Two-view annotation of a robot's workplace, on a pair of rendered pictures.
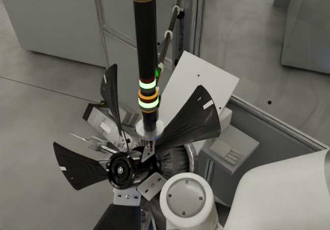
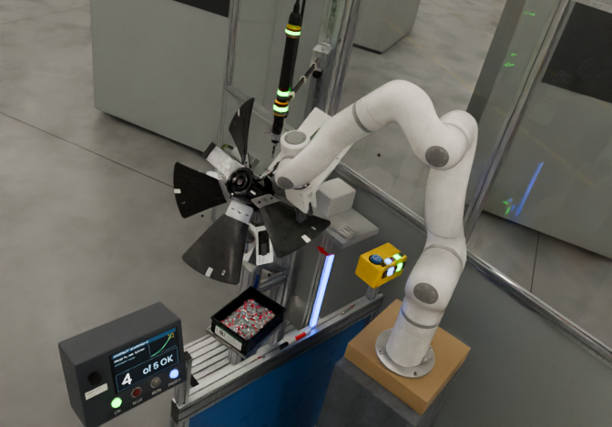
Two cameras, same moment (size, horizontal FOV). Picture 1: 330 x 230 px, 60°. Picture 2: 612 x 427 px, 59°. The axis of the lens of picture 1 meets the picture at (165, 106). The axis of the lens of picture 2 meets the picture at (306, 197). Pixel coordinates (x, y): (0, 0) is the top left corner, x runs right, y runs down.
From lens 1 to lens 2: 1.16 m
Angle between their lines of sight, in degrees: 11
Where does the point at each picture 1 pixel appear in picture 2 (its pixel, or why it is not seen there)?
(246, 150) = (363, 231)
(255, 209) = (326, 128)
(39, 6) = (140, 55)
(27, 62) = (99, 127)
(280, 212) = (335, 125)
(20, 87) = (86, 155)
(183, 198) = (293, 137)
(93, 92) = not seen: hidden behind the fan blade
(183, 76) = (310, 129)
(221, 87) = not seen: hidden behind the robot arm
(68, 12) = (178, 71)
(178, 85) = not seen: hidden behind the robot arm
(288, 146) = (407, 232)
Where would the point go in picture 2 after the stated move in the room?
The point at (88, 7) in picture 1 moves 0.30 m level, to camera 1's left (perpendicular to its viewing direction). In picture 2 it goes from (207, 68) to (167, 60)
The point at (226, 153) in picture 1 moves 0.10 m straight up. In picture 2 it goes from (340, 227) to (345, 208)
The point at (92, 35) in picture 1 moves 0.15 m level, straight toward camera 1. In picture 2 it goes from (202, 106) to (202, 114)
